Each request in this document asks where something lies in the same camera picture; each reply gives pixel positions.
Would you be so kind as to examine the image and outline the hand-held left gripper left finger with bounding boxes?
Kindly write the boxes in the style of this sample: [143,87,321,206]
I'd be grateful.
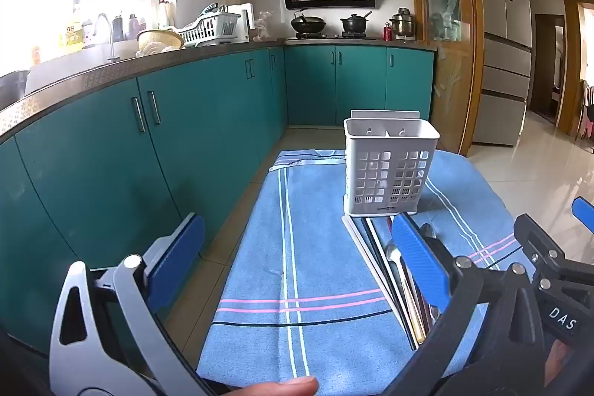
[49,213,219,396]

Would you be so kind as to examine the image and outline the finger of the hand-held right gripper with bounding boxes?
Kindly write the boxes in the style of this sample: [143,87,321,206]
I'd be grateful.
[513,213,568,281]
[571,196,594,235]

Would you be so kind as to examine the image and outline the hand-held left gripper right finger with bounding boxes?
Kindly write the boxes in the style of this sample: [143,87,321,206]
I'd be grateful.
[334,213,548,396]

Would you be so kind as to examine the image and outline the black chopstick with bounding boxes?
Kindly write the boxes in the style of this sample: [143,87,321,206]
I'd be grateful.
[359,217,424,345]

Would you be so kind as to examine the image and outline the maroon chopstick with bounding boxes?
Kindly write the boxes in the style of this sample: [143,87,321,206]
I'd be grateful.
[399,266,430,341]

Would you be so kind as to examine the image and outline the white perforated utensil holder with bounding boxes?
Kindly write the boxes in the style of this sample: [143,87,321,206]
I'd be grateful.
[342,109,441,217]

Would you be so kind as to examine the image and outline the person's right hand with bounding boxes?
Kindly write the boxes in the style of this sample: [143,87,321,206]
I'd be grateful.
[544,339,577,387]

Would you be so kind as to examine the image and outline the person's left hand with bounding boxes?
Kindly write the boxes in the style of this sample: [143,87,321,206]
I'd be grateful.
[238,376,320,396]

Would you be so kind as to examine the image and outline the blue striped cloth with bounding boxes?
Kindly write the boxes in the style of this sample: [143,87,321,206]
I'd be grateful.
[197,149,535,396]

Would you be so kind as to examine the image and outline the pink chair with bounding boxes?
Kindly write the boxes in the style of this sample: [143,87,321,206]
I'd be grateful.
[577,81,594,146]

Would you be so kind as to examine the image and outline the teal lower cabinets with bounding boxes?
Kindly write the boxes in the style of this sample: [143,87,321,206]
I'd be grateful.
[0,44,437,362]

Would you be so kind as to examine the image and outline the silver refrigerator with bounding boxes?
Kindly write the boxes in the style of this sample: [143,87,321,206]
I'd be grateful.
[471,0,533,147]

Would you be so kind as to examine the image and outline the dark kitchen countertop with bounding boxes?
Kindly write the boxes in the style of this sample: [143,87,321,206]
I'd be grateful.
[0,39,438,143]

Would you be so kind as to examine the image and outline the woven basket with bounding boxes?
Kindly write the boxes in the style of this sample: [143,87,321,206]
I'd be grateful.
[136,29,185,54]

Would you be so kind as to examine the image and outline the white dish rack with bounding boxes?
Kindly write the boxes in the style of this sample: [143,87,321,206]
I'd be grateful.
[179,4,243,48]

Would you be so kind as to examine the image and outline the steel faucet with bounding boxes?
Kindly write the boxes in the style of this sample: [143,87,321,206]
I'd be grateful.
[93,13,122,63]

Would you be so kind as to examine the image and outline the steel stock pot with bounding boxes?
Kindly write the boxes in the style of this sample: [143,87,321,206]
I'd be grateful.
[389,7,415,39]

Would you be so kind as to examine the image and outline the gas stove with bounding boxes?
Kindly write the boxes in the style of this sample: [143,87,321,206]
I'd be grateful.
[284,33,378,42]

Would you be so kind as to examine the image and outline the black cooking pot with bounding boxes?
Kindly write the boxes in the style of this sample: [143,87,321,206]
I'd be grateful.
[340,11,374,36]

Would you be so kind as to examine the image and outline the white cutting board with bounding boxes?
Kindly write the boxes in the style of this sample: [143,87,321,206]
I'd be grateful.
[227,3,255,43]

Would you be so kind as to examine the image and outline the yellow detergent bottle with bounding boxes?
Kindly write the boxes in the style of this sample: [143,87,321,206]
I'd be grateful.
[59,18,85,54]

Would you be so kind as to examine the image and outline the black wok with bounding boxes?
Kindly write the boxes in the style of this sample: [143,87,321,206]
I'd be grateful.
[290,9,327,36]

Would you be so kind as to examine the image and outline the wooden glass door frame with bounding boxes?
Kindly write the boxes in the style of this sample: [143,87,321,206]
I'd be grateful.
[411,0,486,156]

